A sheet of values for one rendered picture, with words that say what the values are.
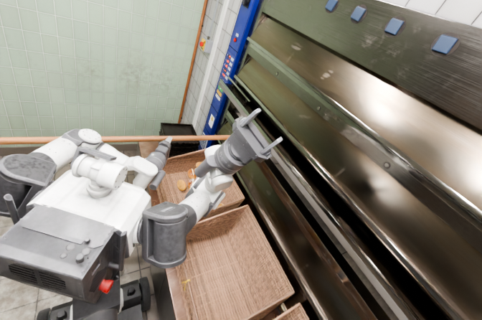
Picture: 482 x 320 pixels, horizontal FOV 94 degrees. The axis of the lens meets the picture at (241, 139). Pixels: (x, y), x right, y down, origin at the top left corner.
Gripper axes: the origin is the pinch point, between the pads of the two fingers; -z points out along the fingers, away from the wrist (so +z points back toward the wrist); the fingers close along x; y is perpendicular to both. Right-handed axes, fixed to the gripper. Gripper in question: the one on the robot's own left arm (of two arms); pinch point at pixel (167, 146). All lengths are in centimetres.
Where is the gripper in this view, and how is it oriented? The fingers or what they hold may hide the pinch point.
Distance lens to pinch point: 123.7
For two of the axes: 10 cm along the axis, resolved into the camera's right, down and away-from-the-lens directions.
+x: -3.3, 7.8, 5.4
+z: -1.3, 5.2, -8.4
